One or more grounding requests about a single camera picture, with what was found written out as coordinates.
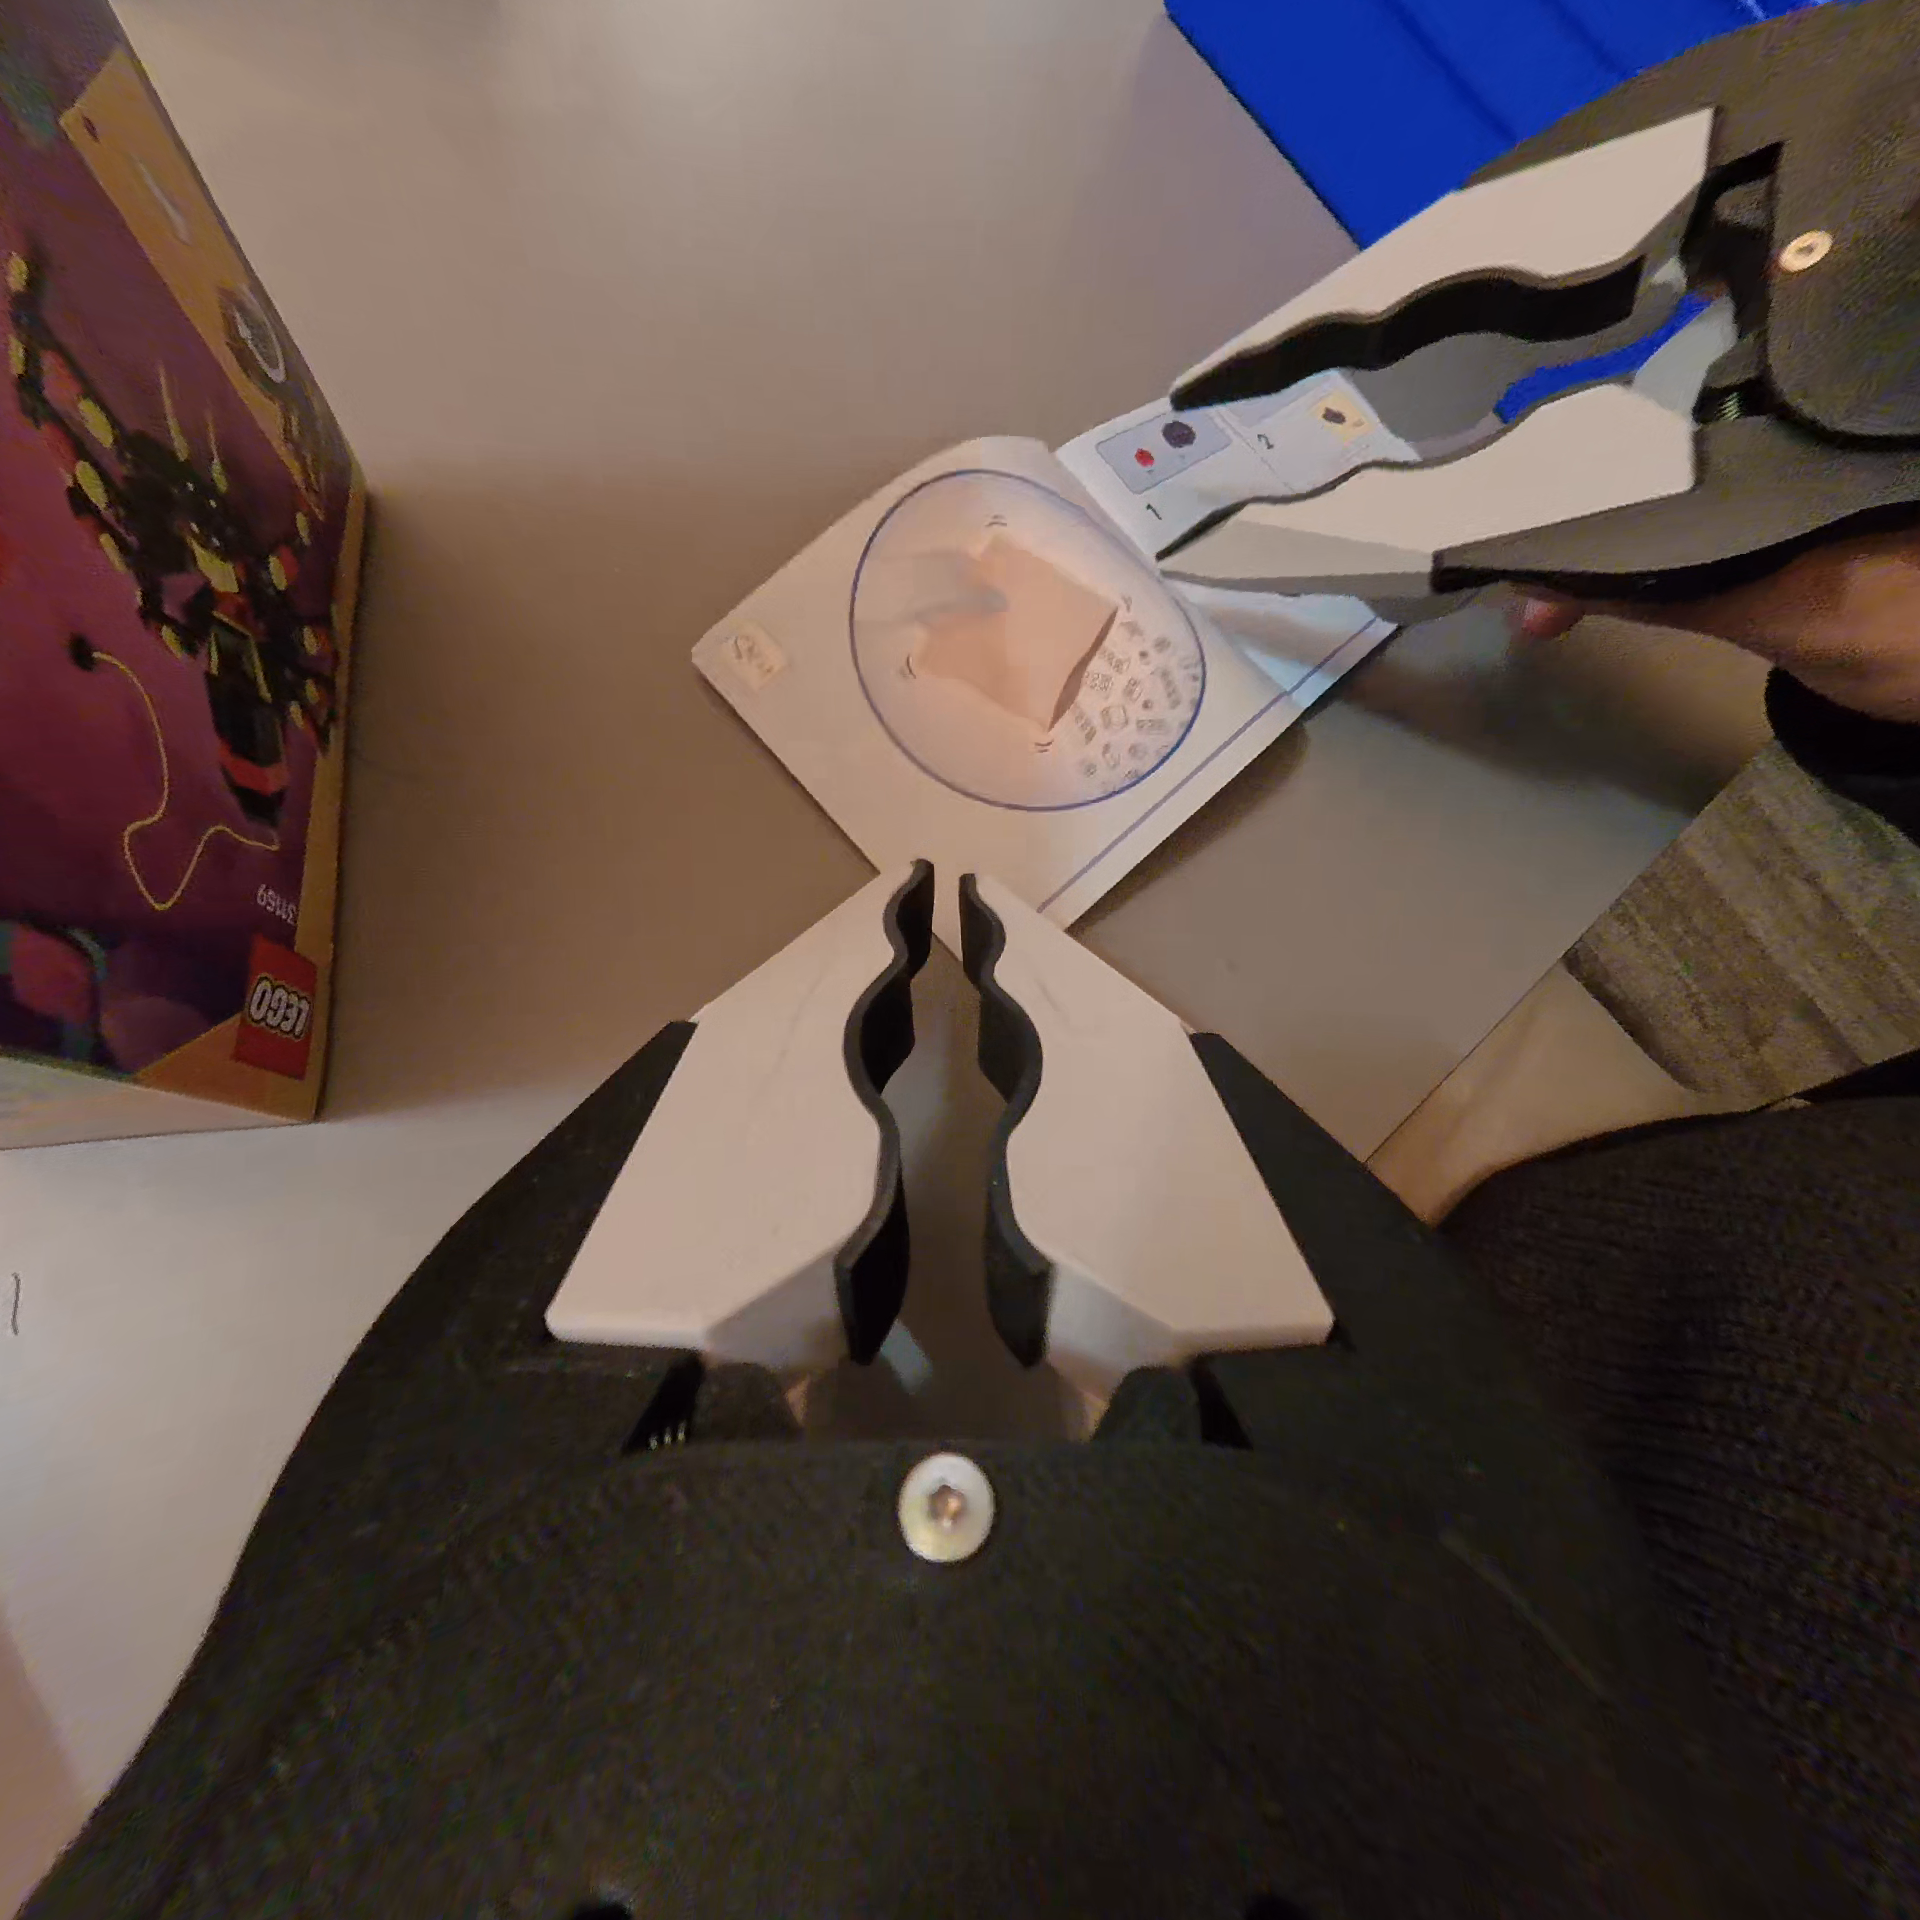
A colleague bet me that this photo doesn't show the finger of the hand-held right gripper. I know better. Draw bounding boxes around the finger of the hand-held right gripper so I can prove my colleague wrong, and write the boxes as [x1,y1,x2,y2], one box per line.
[1154,368,1704,626]
[1168,107,1720,416]

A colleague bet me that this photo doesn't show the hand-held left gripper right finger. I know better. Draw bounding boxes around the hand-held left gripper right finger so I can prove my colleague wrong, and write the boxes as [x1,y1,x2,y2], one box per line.
[957,872,1336,1389]

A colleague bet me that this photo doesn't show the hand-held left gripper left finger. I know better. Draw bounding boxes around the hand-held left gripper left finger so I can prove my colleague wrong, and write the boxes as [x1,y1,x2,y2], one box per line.
[544,859,940,1367]

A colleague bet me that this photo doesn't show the instruction booklet with yellow back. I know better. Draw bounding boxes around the instruction booklet with yellow back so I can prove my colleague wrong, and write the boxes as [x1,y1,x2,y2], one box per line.
[690,394,1404,924]

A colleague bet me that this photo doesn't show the colourful toy brick set box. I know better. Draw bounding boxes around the colourful toy brick set box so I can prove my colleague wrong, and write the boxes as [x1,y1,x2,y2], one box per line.
[0,0,368,1149]

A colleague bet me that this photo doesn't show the person's right hand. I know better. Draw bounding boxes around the person's right hand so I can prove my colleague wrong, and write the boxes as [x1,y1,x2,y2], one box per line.
[1515,517,1920,724]

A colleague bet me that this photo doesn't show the person's beige pants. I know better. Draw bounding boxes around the person's beige pants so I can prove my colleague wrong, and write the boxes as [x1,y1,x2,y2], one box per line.
[1371,960,1802,1220]

